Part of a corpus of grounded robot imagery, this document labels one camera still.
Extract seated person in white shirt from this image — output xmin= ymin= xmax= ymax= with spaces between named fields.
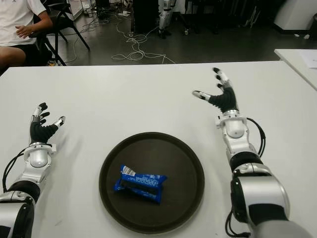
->
xmin=0 ymin=0 xmax=54 ymax=75

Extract silver humanoid robot legs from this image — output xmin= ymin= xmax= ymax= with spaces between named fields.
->
xmin=158 ymin=0 xmax=178 ymax=39

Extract white paper sheet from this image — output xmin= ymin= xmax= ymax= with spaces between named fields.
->
xmin=301 ymin=53 xmax=317 ymax=69

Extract blue Oreo cookie pack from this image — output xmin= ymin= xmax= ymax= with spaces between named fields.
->
xmin=113 ymin=164 xmax=167 ymax=205

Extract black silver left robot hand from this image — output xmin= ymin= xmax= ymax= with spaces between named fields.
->
xmin=29 ymin=102 xmax=67 ymax=145

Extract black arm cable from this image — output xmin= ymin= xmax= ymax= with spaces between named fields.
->
xmin=2 ymin=148 xmax=30 ymax=193
xmin=225 ymin=118 xmax=267 ymax=236

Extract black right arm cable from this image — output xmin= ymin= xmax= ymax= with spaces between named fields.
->
xmin=225 ymin=118 xmax=267 ymax=236

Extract white side table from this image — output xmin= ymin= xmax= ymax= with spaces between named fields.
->
xmin=274 ymin=48 xmax=317 ymax=91

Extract round dark brown tray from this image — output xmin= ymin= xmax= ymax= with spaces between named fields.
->
xmin=99 ymin=131 xmax=206 ymax=235

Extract black folding chair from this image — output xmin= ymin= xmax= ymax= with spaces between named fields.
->
xmin=29 ymin=0 xmax=91 ymax=66

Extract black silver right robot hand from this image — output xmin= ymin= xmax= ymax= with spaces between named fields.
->
xmin=192 ymin=67 xmax=240 ymax=115

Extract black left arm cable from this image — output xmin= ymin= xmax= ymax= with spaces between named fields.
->
xmin=2 ymin=148 xmax=30 ymax=193

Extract white cabinet with black base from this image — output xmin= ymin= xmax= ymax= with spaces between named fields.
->
xmin=273 ymin=0 xmax=317 ymax=32

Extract white tangled floor cable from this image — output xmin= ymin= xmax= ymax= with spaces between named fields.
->
xmin=111 ymin=12 xmax=176 ymax=64

